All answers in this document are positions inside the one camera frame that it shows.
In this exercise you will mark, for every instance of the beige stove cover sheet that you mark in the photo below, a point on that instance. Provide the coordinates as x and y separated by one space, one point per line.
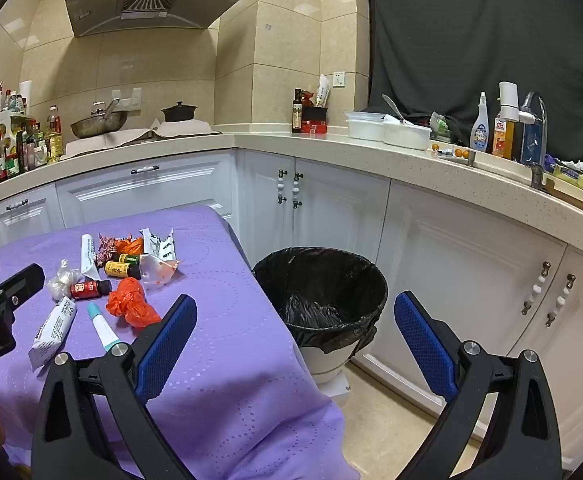
136 137

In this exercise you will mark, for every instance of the green label small bottle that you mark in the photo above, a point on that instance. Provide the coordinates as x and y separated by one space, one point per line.
129 259

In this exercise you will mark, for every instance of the white sachets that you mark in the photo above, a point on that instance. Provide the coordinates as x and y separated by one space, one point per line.
87 255

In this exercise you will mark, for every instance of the black lidded pot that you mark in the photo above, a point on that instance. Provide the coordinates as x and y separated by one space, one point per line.
179 112

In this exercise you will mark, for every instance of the orange detergent bottle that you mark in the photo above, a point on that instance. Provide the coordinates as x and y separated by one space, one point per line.
502 140

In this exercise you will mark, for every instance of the white packet with black print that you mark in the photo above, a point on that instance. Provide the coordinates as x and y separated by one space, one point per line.
159 246

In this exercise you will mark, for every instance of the blue bottle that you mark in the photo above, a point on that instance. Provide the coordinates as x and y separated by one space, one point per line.
531 145

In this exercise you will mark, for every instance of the white wall socket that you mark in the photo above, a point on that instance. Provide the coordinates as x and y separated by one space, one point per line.
339 79
116 96
135 96

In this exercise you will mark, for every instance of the yellow label small bottle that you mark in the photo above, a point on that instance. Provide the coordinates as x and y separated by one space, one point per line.
119 269

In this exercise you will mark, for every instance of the black holder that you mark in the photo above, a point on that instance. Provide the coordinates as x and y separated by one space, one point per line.
320 113

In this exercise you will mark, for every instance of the yellow cooking oil bottle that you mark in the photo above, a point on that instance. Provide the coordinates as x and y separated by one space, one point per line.
54 132

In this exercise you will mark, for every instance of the group of condiment bottles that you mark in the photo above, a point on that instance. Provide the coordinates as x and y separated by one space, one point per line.
16 150

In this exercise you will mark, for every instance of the white powder sachet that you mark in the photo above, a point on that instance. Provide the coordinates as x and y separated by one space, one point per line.
51 330

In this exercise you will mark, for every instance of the white open container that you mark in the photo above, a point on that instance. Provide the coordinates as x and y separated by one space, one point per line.
406 136

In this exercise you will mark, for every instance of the red label small bottle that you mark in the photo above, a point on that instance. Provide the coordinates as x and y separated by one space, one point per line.
86 289

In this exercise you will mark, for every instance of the metal faucet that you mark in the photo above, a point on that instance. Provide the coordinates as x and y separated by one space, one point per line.
542 110

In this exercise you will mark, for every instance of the white paper towel roll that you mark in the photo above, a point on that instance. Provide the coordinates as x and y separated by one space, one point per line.
25 95

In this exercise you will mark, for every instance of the black curtain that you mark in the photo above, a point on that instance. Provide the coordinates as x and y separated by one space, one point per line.
471 35

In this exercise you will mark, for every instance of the metal spoon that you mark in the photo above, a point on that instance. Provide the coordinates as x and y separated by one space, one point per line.
395 107

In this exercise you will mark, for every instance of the red checkered candy wrapper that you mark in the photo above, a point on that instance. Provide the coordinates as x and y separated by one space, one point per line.
105 252

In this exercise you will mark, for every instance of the dark olive oil bottle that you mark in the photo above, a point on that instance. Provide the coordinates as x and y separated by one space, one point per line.
297 115

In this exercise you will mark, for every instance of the white lidded container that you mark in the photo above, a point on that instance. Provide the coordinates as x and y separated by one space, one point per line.
365 127

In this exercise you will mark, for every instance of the red box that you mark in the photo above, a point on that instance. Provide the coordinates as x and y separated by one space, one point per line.
314 127

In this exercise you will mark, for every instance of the white spray bottle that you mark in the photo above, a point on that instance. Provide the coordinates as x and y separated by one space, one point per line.
479 132

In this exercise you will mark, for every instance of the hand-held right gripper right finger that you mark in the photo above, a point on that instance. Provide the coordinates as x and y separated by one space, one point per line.
426 350

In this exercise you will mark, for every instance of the yellow green packet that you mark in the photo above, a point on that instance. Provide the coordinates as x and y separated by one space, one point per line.
569 172

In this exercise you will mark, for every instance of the small orange wrapper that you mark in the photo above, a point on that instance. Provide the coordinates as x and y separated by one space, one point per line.
131 246

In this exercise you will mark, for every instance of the white tube with teal cap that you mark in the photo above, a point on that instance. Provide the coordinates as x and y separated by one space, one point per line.
102 327

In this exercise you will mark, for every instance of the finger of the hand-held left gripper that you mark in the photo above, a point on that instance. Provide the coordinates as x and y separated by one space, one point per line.
16 282

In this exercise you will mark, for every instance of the white bin with black liner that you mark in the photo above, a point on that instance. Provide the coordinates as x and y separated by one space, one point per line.
321 270

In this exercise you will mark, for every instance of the purple tablecloth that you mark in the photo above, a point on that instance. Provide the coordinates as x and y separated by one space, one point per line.
211 260

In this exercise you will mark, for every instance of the orange plastic bag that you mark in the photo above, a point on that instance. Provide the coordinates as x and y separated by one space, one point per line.
129 300

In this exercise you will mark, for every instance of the tall white packet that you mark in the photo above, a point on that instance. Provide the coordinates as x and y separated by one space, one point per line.
323 90

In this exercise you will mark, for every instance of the metal wok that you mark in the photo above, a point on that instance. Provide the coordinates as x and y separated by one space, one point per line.
96 127

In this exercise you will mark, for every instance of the clear wrapper with orange print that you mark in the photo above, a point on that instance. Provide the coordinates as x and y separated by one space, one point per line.
159 270

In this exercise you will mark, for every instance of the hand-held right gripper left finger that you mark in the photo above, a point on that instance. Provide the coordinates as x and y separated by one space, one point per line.
164 345

